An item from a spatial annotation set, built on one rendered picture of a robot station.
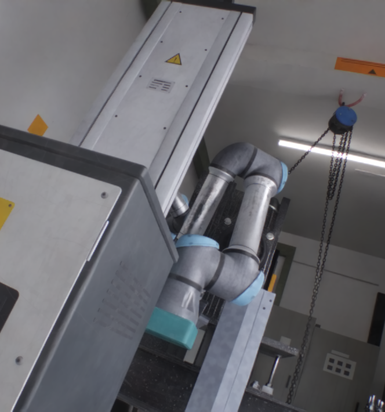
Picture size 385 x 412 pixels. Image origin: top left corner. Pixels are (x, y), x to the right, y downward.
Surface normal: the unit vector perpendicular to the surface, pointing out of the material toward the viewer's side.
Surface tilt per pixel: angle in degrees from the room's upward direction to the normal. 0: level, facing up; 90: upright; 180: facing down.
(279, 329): 90
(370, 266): 90
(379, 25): 180
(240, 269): 78
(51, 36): 90
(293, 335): 90
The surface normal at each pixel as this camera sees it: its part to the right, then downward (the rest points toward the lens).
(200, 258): 0.28, -0.28
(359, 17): -0.37, 0.85
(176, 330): -0.11, -0.43
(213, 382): -0.30, -0.48
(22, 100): 0.91, 0.25
